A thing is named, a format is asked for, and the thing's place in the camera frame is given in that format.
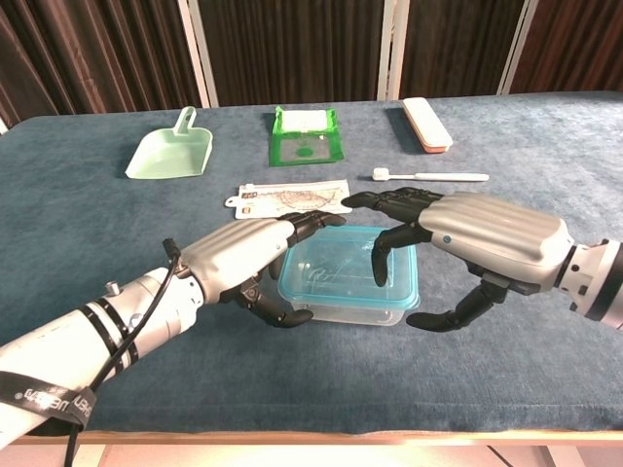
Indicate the clear plastic food container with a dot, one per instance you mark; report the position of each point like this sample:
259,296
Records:
355,317

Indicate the blue plastic container lid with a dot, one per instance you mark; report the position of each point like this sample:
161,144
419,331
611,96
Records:
340,272

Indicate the white toothbrush case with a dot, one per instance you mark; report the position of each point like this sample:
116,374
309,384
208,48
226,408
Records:
427,124

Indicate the white toothbrush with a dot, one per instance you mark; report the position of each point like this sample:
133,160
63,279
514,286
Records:
448,176

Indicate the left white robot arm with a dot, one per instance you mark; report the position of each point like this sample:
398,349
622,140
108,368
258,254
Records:
53,350

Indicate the light green plastic dustpan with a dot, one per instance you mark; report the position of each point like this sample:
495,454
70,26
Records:
168,155

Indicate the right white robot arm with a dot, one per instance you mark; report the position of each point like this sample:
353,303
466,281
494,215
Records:
601,282

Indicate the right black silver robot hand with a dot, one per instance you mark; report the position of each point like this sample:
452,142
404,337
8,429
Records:
496,238

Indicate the white partition frame post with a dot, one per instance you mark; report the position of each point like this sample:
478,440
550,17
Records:
197,53
513,48
393,48

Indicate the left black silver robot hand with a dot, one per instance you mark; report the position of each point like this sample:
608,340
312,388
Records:
233,248

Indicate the green plastic packet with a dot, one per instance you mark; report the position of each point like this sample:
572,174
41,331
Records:
304,146

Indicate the clear zip bag with print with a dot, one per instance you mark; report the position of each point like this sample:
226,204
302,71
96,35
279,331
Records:
292,197

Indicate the blue table cloth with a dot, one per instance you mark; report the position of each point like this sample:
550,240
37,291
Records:
97,228

